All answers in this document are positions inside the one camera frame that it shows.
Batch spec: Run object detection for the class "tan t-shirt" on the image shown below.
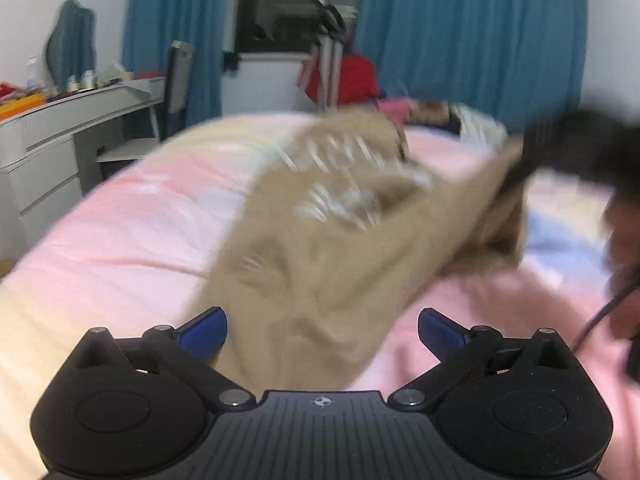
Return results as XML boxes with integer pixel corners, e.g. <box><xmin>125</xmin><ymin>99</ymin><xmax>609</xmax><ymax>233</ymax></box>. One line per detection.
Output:
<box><xmin>198</xmin><ymin>110</ymin><xmax>522</xmax><ymax>394</ymax></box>

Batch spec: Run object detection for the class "pile of clothes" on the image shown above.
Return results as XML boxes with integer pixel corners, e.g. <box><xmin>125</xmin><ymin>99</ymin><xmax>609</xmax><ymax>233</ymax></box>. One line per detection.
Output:
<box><xmin>375</xmin><ymin>98</ymin><xmax>509</xmax><ymax>148</ymax></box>

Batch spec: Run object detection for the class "person's right hand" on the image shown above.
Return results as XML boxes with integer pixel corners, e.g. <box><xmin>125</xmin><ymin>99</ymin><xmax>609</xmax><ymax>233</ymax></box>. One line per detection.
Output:
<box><xmin>604</xmin><ymin>195</ymin><xmax>640</xmax><ymax>339</ymax></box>

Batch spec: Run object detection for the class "pastel tie-dye bed duvet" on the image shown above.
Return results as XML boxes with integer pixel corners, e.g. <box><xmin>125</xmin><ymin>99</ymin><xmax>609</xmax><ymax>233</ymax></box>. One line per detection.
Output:
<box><xmin>1</xmin><ymin>113</ymin><xmax>610</xmax><ymax>479</ymax></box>

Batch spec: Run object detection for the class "right blue curtain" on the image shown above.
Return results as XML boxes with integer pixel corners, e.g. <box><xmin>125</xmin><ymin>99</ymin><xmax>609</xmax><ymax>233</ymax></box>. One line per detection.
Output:
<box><xmin>355</xmin><ymin>0</ymin><xmax>587</xmax><ymax>129</ymax></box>

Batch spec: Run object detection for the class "blue curtain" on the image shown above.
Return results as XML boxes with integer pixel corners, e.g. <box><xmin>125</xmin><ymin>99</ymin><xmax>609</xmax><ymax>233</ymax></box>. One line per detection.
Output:
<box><xmin>122</xmin><ymin>0</ymin><xmax>227</xmax><ymax>126</ymax></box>
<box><xmin>355</xmin><ymin>0</ymin><xmax>587</xmax><ymax>129</ymax></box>

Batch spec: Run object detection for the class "black white chair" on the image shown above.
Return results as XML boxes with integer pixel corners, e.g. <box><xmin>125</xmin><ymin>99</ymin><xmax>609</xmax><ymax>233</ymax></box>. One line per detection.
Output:
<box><xmin>96</xmin><ymin>40</ymin><xmax>195</xmax><ymax>180</ymax></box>

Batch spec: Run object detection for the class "white dressing table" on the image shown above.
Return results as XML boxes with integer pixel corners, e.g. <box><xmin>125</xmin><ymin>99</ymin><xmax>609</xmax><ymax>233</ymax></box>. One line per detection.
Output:
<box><xmin>1</xmin><ymin>77</ymin><xmax>165</xmax><ymax>261</ymax></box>

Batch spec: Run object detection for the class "red garment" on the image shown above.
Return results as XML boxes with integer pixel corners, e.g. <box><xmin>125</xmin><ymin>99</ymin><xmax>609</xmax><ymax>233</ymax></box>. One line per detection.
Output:
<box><xmin>297</xmin><ymin>53</ymin><xmax>381</xmax><ymax>106</ymax></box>

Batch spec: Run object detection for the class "orange tray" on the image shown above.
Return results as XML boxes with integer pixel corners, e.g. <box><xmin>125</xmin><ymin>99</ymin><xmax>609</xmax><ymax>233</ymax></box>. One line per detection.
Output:
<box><xmin>0</xmin><ymin>93</ymin><xmax>46</xmax><ymax>120</ymax></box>

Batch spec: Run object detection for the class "dark window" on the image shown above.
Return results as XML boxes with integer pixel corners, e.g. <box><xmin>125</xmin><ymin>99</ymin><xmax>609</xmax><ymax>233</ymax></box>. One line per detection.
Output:
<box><xmin>234</xmin><ymin>0</ymin><xmax>361</xmax><ymax>54</ymax></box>

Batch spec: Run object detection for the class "left blue curtain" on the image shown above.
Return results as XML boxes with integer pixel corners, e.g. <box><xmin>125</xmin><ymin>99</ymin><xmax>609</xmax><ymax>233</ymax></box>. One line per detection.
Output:
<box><xmin>122</xmin><ymin>0</ymin><xmax>227</xmax><ymax>126</ymax></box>

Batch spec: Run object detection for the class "black cable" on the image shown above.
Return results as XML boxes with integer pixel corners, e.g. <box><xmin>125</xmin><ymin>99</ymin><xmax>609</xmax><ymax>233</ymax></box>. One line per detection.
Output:
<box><xmin>569</xmin><ymin>278</ymin><xmax>640</xmax><ymax>354</ymax></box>

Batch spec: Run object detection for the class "white camera tripod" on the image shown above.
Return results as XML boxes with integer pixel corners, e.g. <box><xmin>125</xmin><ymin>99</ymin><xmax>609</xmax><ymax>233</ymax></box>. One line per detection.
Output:
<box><xmin>297</xmin><ymin>0</ymin><xmax>347</xmax><ymax>113</ymax></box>

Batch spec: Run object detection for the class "wavy frame mirror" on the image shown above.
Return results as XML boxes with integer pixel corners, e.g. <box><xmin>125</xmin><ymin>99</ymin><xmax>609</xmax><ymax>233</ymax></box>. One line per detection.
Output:
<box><xmin>44</xmin><ymin>0</ymin><xmax>96</xmax><ymax>92</ymax></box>

